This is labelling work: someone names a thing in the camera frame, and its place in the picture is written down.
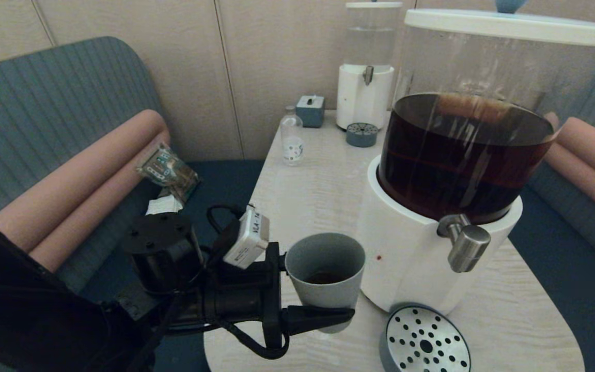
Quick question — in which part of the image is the grey plastic cup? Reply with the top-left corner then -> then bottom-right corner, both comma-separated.
285,232 -> 366,334

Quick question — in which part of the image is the large metal dispenser tap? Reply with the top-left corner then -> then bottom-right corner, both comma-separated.
437,213 -> 491,273

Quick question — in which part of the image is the large tea dispenser white base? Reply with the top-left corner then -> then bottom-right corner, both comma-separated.
357,23 -> 595,315

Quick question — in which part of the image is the large perforated metal drip tray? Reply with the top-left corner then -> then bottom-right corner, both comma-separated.
379,304 -> 472,372

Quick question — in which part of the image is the white folded napkin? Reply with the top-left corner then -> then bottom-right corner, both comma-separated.
145,198 -> 183,215

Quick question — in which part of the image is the green snack packet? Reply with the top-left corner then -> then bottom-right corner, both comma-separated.
136,143 -> 201,204

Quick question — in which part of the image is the clear plastic bottle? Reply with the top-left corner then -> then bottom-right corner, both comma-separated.
281,106 -> 305,166

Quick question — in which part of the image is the small perforated drip tray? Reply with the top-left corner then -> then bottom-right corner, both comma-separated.
346,122 -> 379,148

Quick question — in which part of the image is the small blue-grey box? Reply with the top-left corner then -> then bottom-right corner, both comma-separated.
296,95 -> 325,128

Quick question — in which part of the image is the small water dispenser white base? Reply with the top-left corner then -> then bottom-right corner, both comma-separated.
336,0 -> 403,131

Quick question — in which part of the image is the grey-blue upholstered sofa bench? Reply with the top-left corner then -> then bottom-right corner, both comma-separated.
0,36 -> 267,372
507,44 -> 595,372

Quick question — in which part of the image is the white lid with blue knob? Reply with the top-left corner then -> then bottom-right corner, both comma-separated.
404,0 -> 595,47

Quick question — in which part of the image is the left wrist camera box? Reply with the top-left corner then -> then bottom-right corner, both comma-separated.
223,205 -> 270,270

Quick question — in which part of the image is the black left camera cable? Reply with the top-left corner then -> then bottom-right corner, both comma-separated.
207,205 -> 246,234

